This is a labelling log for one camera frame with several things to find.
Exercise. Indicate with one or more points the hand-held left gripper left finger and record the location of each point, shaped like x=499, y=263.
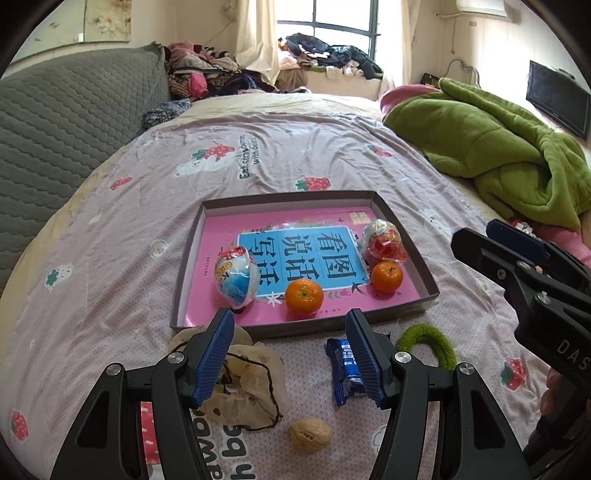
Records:
x=212, y=360

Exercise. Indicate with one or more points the blue snack packet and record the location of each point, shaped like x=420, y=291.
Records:
x=344, y=374

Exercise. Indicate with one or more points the black television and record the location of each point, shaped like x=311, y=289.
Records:
x=558, y=99

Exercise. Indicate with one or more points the pile of mixed clothes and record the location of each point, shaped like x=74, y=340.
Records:
x=203, y=69

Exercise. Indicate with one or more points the walnut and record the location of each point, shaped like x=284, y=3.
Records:
x=310, y=434

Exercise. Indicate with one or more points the small red doll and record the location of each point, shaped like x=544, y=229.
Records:
x=524, y=226

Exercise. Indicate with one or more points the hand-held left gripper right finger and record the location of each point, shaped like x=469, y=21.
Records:
x=362, y=355

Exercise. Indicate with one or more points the pile of dark clothes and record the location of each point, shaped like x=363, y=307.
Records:
x=332, y=53

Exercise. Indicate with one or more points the window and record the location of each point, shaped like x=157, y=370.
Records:
x=341, y=18

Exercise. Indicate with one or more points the red egg-shaped toy packet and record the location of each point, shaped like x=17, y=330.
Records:
x=383, y=242

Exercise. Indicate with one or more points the green fuzzy scrunchie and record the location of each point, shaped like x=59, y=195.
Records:
x=443, y=346

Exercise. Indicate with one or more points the cream curtain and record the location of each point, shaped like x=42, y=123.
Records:
x=256, y=37
x=406, y=41

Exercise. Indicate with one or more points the blue white egg-shaped toy packet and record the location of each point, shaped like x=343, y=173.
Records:
x=235, y=279

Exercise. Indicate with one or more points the orange mandarin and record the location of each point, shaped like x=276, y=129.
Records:
x=304, y=297
x=387, y=278

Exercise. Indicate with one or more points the grey quilted headboard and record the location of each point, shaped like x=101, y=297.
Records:
x=69, y=129

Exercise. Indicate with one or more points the white air conditioner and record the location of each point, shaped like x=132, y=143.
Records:
x=485, y=7

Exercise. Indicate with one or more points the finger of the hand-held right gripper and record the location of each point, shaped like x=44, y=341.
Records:
x=517, y=242
x=480, y=254

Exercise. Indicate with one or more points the person's right hand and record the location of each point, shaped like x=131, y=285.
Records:
x=554, y=394

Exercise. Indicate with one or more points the pink cushion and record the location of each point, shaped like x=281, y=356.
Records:
x=401, y=99

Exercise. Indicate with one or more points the sheer beige scrunchie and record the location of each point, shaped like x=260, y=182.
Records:
x=249, y=383

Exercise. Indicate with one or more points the grey cardboard box tray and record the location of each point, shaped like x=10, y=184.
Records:
x=286, y=328

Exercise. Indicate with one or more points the dark patterned cloth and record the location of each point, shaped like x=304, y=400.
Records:
x=166, y=113

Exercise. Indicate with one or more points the floral wall picture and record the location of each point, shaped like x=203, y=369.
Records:
x=83, y=21

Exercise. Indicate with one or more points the green blanket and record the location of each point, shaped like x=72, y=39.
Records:
x=485, y=138

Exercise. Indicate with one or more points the pink pillow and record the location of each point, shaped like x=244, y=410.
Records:
x=568, y=240

